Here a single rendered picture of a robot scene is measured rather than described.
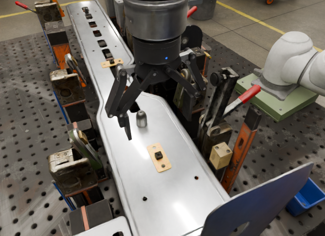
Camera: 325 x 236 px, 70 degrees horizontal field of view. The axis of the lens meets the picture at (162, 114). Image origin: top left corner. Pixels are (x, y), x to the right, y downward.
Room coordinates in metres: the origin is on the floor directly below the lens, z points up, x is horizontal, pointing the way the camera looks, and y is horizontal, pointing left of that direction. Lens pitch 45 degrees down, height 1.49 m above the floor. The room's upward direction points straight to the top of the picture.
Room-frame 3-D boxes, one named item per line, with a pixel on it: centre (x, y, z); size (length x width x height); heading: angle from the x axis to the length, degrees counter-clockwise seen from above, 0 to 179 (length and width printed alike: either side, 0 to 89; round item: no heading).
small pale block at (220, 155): (0.31, -0.14, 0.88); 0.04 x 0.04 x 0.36; 23
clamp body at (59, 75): (0.64, 0.33, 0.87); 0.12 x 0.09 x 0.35; 113
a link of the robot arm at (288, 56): (0.93, -0.58, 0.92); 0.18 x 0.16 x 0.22; 44
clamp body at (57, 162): (0.31, 0.22, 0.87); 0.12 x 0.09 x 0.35; 113
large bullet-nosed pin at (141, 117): (0.45, 0.06, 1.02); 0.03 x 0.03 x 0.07
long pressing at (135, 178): (0.78, 0.21, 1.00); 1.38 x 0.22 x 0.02; 23
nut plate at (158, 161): (0.34, 0.01, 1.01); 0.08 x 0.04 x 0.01; 23
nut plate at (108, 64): (0.76, 0.19, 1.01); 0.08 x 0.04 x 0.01; 114
